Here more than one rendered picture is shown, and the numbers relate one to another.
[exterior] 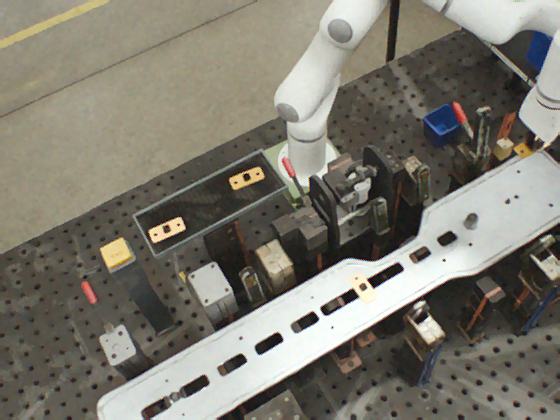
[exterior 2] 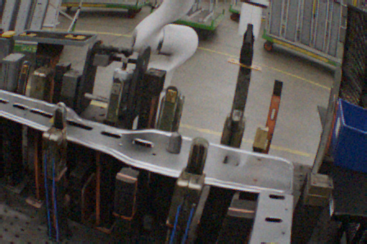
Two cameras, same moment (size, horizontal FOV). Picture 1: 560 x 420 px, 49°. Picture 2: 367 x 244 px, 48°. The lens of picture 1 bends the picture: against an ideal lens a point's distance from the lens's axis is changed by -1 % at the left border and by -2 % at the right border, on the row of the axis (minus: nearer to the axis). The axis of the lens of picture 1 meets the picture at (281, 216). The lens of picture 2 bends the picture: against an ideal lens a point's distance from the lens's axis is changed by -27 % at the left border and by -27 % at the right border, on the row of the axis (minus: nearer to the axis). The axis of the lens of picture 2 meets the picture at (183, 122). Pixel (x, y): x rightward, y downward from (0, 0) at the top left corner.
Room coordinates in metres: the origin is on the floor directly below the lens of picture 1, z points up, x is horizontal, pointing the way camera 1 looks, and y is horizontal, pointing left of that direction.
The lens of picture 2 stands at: (-0.31, -1.08, 1.54)
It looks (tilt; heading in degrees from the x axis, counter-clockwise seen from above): 21 degrees down; 29
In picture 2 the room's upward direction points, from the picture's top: 11 degrees clockwise
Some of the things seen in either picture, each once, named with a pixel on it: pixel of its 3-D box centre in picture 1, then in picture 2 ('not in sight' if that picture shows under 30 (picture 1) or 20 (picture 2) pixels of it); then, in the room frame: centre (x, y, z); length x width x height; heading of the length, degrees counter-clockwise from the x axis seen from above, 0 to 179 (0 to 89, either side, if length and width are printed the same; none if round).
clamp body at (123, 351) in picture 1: (138, 366); not in sight; (0.55, 0.43, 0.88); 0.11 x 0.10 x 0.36; 22
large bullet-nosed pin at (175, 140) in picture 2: (471, 221); (174, 144); (0.75, -0.49, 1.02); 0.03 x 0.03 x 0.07
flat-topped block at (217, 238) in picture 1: (225, 246); (42, 94); (0.85, 0.17, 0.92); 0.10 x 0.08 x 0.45; 112
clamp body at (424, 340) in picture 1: (418, 349); (54, 187); (0.49, -0.30, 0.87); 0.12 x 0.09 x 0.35; 22
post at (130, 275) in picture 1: (142, 292); (2, 85); (0.75, 0.41, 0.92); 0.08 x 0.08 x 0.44; 22
